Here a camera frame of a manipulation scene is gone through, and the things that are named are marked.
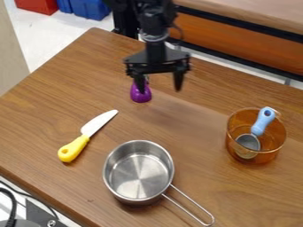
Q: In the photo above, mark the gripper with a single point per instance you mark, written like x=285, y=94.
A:
x=157, y=59

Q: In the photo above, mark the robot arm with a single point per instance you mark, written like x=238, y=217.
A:
x=154, y=13

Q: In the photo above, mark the violet toy eggplant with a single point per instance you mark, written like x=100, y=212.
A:
x=141, y=94

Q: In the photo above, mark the silver pot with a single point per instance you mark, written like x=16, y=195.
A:
x=139, y=173

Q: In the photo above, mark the blue crate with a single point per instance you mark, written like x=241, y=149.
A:
x=89, y=7

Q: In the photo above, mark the orange clear cup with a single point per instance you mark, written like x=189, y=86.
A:
x=256, y=136

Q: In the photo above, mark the red crate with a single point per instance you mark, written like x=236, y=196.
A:
x=37, y=5

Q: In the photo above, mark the wooden table with black frame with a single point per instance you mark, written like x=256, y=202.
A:
x=244, y=32

